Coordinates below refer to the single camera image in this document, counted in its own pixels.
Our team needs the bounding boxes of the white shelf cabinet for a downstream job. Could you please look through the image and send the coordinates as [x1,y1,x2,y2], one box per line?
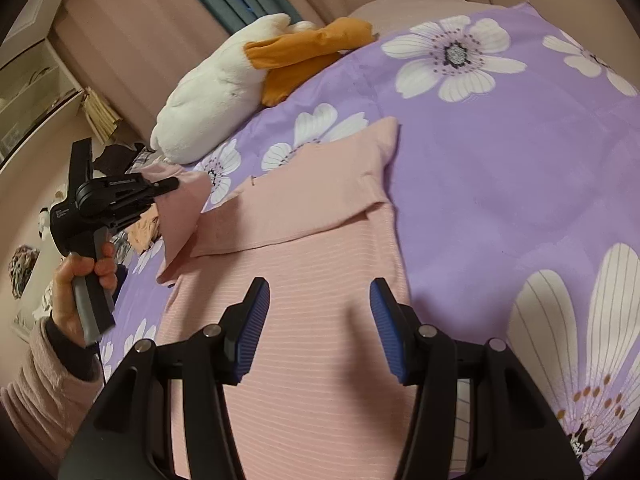
[1,0,84,165]

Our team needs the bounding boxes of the orange printed folded clothes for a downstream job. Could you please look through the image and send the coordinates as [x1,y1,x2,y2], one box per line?
[126,205,160,255]

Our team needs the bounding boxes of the beige pleated curtain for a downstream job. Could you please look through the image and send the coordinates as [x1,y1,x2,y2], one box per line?
[52,0,501,141]

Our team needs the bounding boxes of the yellow book stack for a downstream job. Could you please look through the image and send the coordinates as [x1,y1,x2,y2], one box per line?
[81,88,122,145]

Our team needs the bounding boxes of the purple floral bed sheet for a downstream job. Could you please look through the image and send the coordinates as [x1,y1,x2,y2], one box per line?
[101,4,639,478]

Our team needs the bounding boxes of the pink striped garment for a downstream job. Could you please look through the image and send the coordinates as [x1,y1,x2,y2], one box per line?
[149,117,413,479]

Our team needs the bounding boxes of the pink sleeved left forearm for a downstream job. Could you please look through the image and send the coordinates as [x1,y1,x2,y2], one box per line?
[1,318,102,476]

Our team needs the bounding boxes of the person left hand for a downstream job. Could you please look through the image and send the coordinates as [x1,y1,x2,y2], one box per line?
[51,242,117,348]

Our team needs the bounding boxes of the white plush goose toy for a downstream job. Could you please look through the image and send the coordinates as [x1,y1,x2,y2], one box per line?
[150,13,375,164]

